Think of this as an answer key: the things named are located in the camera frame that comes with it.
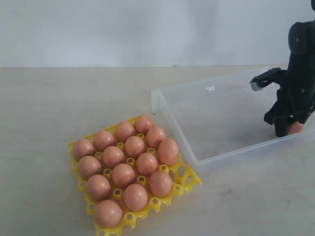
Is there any clear plastic container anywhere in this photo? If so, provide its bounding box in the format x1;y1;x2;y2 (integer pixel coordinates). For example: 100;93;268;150
151;67;315;175

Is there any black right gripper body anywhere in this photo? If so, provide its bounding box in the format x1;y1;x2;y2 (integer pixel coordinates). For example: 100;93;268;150
264;89;315;125

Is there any yellow plastic egg tray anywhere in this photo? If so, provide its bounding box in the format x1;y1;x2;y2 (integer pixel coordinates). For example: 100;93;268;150
68;116;201;236

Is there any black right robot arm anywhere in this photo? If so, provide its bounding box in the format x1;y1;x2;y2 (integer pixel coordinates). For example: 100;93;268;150
264;21;315;137

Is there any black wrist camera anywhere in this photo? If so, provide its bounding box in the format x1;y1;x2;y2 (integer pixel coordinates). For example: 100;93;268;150
250;67;286;91

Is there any brown egg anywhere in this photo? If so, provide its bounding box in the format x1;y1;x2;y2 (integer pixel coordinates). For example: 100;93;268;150
157;138;178;166
125;136;145;159
146;125;166;149
286;121;305;135
136;152;158;177
112;163;136;189
86;174;112;202
123;183;148;212
149;171;172;198
115;121;136;142
73;139;95;162
102;146;126;169
94;130;116;151
134;114;154;134
77;155;103;180
93;200;123;228

